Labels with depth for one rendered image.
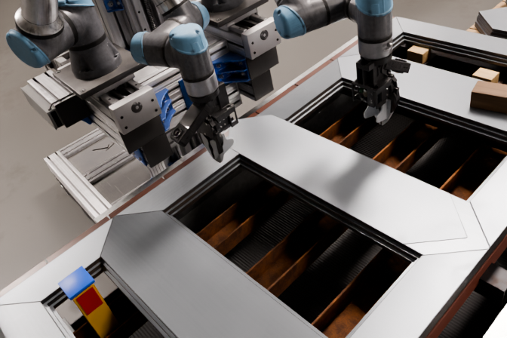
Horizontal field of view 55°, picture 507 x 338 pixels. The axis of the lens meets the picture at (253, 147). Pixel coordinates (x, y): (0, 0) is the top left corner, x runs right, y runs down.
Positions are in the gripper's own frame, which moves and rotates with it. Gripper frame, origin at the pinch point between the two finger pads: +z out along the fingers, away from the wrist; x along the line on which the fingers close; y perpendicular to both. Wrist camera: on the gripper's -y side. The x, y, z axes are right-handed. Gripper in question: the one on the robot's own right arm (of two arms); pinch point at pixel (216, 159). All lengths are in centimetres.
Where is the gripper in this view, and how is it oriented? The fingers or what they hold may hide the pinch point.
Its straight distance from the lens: 125.2
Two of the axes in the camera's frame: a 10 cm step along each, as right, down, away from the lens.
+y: 7.1, -5.4, 4.5
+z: 1.9, 7.7, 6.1
